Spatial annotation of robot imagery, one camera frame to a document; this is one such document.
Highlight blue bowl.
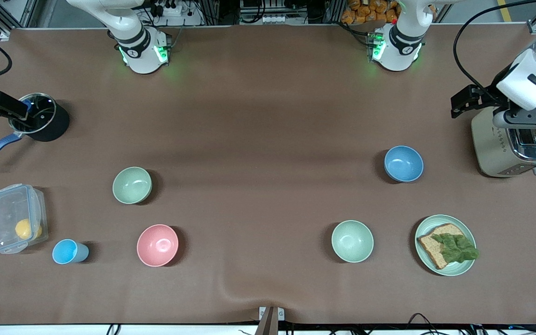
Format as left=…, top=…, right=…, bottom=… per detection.
left=384, top=146, right=424, bottom=183

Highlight light green bowl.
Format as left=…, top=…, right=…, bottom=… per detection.
left=112, top=167, right=153, bottom=205
left=331, top=220, right=375, bottom=263

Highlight pink bowl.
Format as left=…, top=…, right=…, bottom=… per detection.
left=137, top=224, right=179, bottom=268

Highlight glass lid with blue knob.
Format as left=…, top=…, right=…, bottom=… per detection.
left=9, top=93, right=57, bottom=134

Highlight beige and chrome toaster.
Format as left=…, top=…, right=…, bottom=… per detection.
left=471, top=105, right=536, bottom=178

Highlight clear plastic lidded container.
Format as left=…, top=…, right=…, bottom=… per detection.
left=0, top=184, right=48, bottom=255

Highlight yellow fruit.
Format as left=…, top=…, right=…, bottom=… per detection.
left=15, top=219, right=43, bottom=241

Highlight orange packaged snacks pile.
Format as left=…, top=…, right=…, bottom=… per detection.
left=341, top=0, right=400, bottom=25

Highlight brown bread slice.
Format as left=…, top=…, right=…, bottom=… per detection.
left=417, top=224, right=471, bottom=270

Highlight green lettuce leaf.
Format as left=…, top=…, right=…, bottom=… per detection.
left=431, top=233, right=480, bottom=264

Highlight blue plastic cup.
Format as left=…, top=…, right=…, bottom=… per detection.
left=52, top=239, right=89, bottom=265

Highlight light green plate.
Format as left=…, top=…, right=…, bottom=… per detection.
left=415, top=214, right=477, bottom=277

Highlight white power strip with plugs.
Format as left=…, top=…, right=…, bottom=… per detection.
left=149, top=0, right=190, bottom=17

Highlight brown table mat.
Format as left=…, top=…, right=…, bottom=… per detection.
left=0, top=26, right=536, bottom=325

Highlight black pot with blue handle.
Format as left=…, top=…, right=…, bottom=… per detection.
left=0, top=93, right=70, bottom=169

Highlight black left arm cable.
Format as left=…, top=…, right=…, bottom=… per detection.
left=452, top=0, right=536, bottom=94

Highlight black floor cables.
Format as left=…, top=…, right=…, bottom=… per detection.
left=403, top=313, right=536, bottom=335

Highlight metal table clamp bracket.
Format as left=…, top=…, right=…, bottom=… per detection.
left=255, top=306, right=285, bottom=335

